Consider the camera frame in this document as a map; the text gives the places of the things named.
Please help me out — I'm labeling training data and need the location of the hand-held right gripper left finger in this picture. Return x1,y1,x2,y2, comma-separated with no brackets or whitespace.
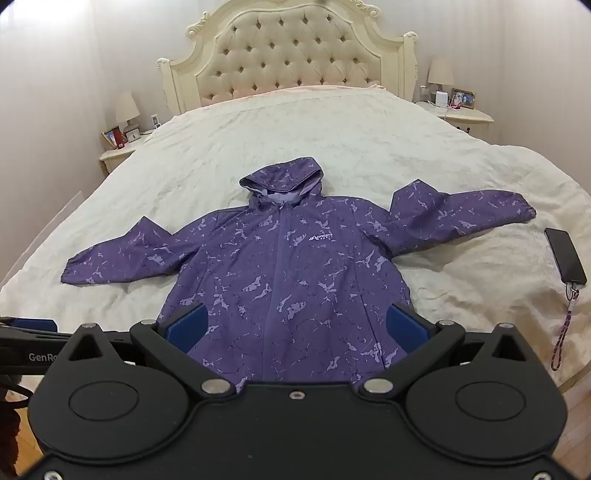
48,302,236,400

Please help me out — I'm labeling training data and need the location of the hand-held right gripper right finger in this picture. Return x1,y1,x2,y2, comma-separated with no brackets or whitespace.
355,302,544,400

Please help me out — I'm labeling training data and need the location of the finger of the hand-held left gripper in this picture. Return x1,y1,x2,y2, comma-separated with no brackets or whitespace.
0,316,60,334

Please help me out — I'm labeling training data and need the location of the purple patterned hooded jacket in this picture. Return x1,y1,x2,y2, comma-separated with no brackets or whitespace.
61,157,537,385

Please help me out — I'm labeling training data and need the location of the black smartphone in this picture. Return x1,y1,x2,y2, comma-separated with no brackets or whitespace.
544,227,588,283

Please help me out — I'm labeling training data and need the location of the cream nightstand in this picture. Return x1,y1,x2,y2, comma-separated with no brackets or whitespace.
416,100,495,139
98,131,153,174

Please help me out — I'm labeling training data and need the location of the cream bedspread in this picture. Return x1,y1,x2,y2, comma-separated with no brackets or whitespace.
0,85,591,393

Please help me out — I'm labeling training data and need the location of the white table lamp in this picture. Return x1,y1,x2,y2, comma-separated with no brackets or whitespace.
115,91,140,132
427,58,455,93

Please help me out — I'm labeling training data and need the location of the pink blanket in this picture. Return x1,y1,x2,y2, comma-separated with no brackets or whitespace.
201,83,386,109

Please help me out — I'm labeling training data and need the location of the cream tufted headboard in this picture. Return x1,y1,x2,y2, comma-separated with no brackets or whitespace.
157,0,419,116

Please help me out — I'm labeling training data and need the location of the black cable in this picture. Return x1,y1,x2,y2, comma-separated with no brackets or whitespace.
0,374,35,409

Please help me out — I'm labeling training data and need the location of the braided phone strap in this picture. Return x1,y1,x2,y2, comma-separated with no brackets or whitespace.
551,279,581,370

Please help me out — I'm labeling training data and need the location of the red picture frame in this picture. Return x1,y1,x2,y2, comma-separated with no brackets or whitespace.
102,127,127,151

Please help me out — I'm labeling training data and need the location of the wooden photo frame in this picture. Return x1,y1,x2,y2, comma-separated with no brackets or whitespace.
450,88,476,110

